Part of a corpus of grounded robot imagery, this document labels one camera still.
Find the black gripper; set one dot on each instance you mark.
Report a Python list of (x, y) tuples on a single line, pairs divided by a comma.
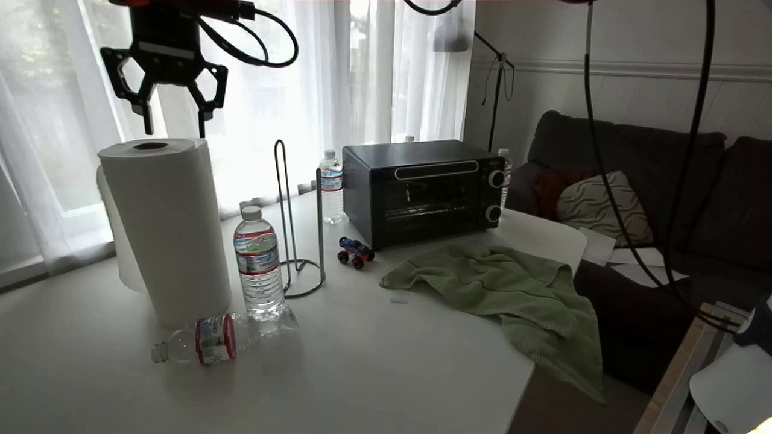
[(168, 45)]

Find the white paper towel roll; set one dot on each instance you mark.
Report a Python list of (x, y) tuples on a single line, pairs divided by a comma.
[(170, 226)]

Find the green cloth towel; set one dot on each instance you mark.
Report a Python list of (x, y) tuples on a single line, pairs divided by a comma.
[(515, 298)]

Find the white sheer curtain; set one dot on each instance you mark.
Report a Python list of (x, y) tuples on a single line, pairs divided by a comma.
[(362, 80)]

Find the clear plastic water bottle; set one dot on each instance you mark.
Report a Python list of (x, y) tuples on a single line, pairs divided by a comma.
[(216, 341), (260, 266), (332, 189)]

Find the purple blue toy car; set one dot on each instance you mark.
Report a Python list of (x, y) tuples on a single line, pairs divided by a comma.
[(352, 255)]

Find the black toaster oven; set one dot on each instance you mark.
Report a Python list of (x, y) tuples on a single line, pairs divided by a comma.
[(419, 194)]

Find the black floor lamp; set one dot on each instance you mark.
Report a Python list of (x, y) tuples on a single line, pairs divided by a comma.
[(451, 33)]

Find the dark red cushion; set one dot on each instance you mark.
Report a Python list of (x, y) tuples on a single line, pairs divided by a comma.
[(550, 194)]

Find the white paper sheet on table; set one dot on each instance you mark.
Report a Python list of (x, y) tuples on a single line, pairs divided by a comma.
[(538, 238)]

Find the beige patterned cushion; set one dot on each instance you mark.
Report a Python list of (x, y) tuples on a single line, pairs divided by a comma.
[(594, 207)]

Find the dark brown sofa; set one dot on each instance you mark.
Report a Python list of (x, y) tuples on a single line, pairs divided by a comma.
[(642, 161)]

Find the black device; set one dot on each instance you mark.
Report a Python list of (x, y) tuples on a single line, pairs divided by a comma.
[(760, 326)]

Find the white round cover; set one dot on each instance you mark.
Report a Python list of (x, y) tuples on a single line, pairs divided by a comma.
[(732, 388)]

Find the light wooden frame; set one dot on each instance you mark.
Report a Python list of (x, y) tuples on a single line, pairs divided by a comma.
[(684, 370)]

